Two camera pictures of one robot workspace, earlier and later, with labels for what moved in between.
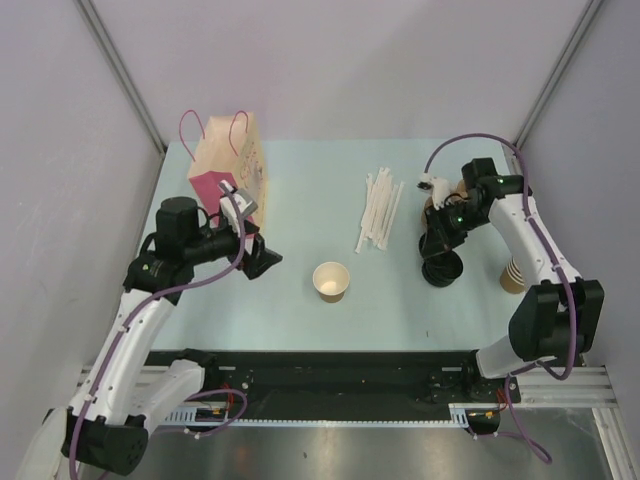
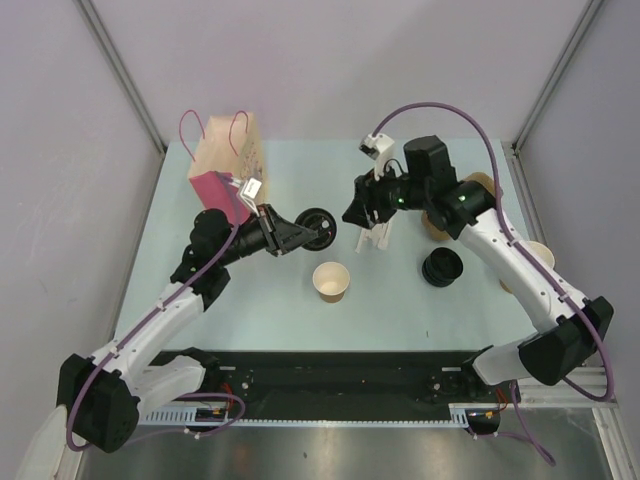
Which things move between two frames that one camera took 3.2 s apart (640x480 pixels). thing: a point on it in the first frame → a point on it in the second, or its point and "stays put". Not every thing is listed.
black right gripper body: [451, 223] → [390, 194]
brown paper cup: [331, 280] stays put
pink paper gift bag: [230, 151] stays put
